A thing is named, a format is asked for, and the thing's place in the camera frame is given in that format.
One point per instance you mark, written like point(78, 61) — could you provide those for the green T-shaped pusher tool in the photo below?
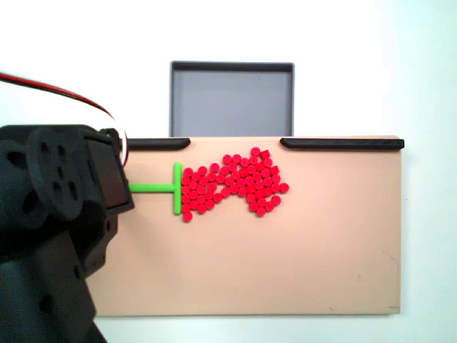
point(153, 187)

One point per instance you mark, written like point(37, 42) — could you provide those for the black edge rail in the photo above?
point(339, 144)
point(160, 144)

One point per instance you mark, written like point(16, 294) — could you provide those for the beige flat board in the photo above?
point(285, 250)

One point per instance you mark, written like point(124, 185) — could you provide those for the grey shallow tray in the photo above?
point(232, 103)

